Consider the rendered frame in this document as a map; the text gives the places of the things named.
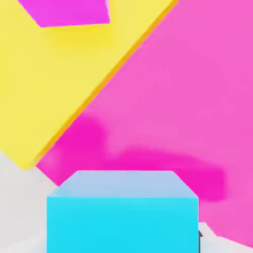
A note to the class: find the small cyan cube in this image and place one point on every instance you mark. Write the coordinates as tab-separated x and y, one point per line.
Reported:
122	221

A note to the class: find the large yellow box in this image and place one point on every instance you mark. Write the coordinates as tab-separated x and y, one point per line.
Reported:
49	83

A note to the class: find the small magenta cube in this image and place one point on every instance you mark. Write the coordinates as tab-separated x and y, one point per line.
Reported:
69	11

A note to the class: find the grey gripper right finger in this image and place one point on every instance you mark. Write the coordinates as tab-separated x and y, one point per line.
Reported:
209	242

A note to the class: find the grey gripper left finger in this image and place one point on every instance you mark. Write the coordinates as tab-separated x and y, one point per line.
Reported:
33	247

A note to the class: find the large pink box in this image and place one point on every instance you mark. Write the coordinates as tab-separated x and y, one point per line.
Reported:
177	94

